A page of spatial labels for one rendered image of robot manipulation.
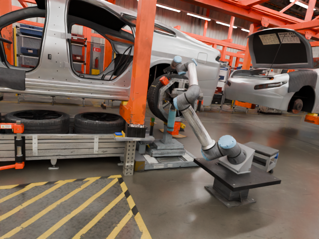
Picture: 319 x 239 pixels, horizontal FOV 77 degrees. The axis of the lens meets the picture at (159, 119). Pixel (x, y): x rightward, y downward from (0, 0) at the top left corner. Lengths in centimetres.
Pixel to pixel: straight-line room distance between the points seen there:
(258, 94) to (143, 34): 310
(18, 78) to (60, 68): 44
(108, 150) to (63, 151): 49
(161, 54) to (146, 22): 70
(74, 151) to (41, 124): 45
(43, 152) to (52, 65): 101
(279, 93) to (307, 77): 64
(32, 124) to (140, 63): 130
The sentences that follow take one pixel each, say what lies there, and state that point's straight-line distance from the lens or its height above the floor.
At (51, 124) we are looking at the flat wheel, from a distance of 251.
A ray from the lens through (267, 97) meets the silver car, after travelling 471.
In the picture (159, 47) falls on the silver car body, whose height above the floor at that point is 151.
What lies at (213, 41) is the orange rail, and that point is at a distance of 1075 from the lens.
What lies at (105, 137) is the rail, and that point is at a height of 36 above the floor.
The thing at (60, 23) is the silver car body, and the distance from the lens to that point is 280.
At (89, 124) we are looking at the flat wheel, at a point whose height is 47.
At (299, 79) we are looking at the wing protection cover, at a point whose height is 139.
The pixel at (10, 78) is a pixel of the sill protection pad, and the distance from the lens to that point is 279.
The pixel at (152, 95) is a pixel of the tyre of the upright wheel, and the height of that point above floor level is 88.
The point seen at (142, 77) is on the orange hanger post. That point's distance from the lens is 229.
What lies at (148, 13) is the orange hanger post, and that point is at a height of 175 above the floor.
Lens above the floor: 111
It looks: 12 degrees down
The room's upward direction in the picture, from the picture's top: 7 degrees clockwise
